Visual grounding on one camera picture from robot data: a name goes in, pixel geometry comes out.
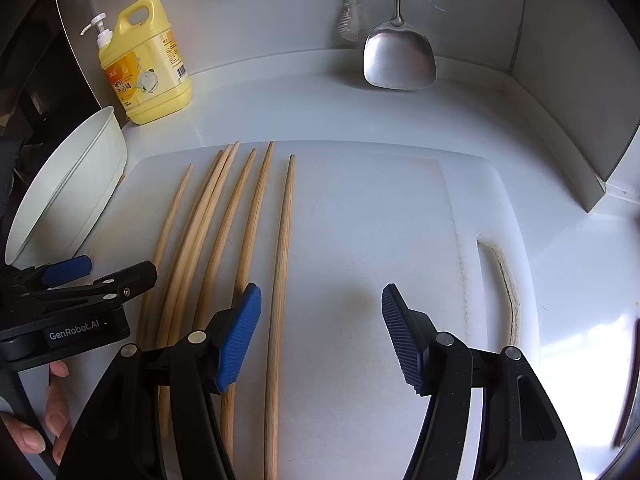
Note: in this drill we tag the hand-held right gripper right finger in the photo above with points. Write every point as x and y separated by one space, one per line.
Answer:
402 340

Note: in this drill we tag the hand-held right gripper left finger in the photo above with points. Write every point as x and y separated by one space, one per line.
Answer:
239 340

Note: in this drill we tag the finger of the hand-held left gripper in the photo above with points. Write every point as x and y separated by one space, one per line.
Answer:
67 267
120 282

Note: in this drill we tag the wooden chopstick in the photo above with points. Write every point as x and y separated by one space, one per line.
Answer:
190 230
198 230
173 212
206 230
282 260
225 230
249 230

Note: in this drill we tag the person's left hand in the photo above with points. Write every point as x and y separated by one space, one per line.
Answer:
59 420

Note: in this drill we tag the white bowl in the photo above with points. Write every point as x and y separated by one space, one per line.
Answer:
75 185

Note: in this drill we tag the white plastic cutting board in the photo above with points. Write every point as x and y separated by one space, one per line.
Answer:
360 240

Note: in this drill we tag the dark glass appliance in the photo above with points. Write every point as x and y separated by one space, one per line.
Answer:
45 75

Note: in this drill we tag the yellow detergent pump bottle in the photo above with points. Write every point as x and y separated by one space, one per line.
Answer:
150 75

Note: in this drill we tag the metal spatula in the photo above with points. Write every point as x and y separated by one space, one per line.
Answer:
399 57

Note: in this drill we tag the grey bottle brush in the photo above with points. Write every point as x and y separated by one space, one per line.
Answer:
349 17

